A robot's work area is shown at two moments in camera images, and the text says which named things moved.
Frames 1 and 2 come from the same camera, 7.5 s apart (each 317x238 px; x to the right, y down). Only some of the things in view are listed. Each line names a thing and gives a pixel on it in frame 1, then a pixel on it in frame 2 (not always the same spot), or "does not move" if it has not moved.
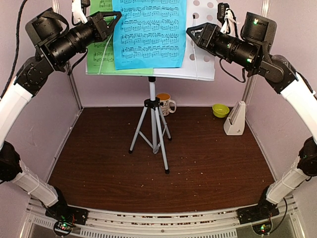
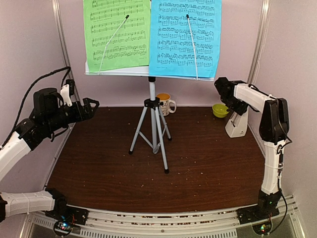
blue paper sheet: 150,33 -> 171,50
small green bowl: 220,110 does not move
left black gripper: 101,29 -> 80,116
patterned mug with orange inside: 165,97 does not move
